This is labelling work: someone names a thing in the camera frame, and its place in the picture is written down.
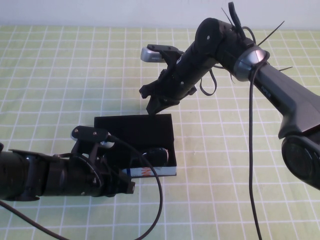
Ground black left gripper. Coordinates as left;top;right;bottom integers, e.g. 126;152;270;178
67;149;136;198

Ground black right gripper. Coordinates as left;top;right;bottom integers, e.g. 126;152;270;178
139;58;210;116

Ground black printed glasses case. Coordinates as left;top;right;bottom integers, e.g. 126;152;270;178
93;113;178;178

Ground black-framed glasses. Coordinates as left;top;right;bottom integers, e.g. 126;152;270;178
129;147;170;168

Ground green checked tablecloth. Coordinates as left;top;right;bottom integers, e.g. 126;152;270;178
0;24;320;240

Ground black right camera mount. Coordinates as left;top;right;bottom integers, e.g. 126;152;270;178
159;48;187;76

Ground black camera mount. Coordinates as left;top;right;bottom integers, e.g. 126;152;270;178
159;48;187;76
71;138;107;163

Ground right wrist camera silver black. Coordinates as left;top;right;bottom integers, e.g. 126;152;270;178
140;44;185;63

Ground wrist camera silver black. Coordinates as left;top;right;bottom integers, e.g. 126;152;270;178
70;125;115;149
140;44;185;63

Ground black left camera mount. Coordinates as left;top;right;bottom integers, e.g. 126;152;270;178
71;138;107;163

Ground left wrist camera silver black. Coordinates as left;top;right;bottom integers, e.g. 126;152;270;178
70;125;115;149

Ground long black cable tie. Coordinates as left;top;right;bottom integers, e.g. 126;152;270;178
257;20;286;47

